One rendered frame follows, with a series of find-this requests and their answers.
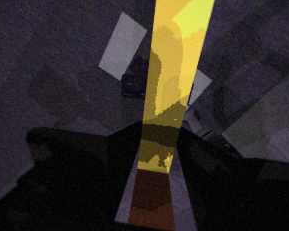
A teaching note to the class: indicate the yellow bar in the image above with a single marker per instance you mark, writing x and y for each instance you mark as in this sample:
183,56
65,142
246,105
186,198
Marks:
178,34

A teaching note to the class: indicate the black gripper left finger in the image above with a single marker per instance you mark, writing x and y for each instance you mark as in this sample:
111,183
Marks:
111,156

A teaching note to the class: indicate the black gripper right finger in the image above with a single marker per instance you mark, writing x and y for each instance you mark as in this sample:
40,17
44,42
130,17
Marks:
220,185

